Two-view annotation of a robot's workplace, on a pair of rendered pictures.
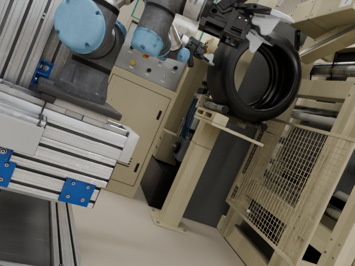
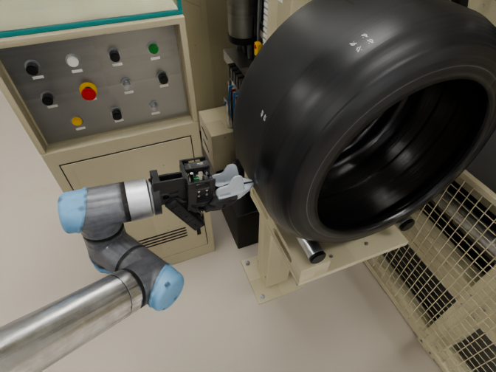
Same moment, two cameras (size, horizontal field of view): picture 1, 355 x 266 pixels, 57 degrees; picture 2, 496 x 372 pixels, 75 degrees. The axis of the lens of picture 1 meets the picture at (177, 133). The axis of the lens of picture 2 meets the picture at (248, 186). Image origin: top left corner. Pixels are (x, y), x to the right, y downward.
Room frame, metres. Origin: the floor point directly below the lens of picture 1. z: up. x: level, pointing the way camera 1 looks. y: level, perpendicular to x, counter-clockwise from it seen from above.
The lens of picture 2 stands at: (1.51, 0.01, 1.62)
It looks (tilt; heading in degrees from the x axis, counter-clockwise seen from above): 46 degrees down; 355
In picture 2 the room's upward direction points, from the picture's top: straight up
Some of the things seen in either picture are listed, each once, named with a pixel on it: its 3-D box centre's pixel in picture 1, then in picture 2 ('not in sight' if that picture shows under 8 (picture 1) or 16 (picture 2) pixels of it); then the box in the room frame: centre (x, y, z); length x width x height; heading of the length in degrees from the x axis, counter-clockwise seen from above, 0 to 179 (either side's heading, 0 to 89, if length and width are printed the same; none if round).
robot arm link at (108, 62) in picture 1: (100, 40); not in sight; (0.94, 0.30, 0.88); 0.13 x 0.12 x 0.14; 179
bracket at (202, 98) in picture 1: (223, 112); not in sight; (2.31, -0.24, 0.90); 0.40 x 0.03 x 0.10; 107
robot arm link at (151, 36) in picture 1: (152, 32); not in sight; (0.83, 0.16, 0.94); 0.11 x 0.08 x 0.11; 179
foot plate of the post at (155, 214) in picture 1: (168, 220); (271, 273); (2.38, -0.19, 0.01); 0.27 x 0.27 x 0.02; 17
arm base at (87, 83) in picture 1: (85, 78); not in sight; (0.95, 0.30, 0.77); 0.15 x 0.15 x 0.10
